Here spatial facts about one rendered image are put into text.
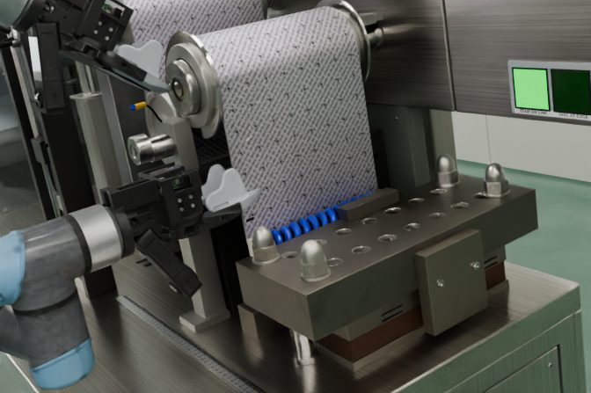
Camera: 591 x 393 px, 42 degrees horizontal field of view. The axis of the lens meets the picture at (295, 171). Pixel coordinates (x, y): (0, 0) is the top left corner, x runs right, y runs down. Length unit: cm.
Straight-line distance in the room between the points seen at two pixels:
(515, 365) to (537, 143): 317
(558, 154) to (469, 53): 306
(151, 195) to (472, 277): 42
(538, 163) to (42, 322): 354
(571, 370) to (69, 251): 70
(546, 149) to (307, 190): 315
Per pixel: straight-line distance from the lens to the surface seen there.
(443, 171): 117
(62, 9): 101
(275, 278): 94
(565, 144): 410
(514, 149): 432
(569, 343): 117
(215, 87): 100
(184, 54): 104
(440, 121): 145
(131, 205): 96
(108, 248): 94
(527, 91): 104
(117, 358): 114
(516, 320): 106
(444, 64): 114
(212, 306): 116
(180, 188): 99
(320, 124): 110
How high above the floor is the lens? 141
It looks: 16 degrees down
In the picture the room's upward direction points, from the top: 10 degrees counter-clockwise
